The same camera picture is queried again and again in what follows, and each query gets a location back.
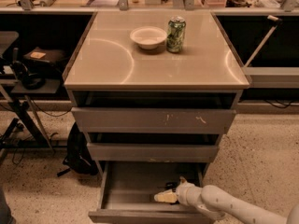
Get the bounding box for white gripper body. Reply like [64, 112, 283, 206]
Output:
[176, 176, 202, 207]

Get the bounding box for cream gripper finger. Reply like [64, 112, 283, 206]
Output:
[154, 189, 178, 203]

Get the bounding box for dark rxbar blueberry bar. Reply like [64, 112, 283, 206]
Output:
[164, 182, 178, 191]

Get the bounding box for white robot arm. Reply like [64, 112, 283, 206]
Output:
[154, 177, 299, 224]

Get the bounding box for grey open bottom drawer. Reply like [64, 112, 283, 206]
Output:
[89, 161, 214, 224]

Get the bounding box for grey middle drawer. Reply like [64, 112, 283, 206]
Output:
[87, 143, 219, 162]

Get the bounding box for grey drawer cabinet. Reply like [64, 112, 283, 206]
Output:
[62, 9, 252, 179]

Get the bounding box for grey top drawer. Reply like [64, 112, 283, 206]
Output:
[72, 107, 236, 134]

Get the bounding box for black backpack on floor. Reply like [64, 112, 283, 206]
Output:
[57, 123, 99, 177]

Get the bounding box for white bowl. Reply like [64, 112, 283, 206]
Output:
[130, 26, 167, 49]

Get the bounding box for grey side stand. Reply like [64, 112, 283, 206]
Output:
[0, 31, 62, 154]

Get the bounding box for green soda can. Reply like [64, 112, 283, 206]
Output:
[166, 16, 186, 53]

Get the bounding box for black headphones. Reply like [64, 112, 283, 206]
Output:
[11, 61, 46, 90]

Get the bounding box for dark box with label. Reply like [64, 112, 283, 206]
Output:
[23, 47, 67, 64]

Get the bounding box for grey lever with handle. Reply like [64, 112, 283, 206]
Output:
[244, 15, 282, 67]

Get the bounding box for black cable on floor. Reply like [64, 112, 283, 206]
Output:
[27, 96, 73, 118]

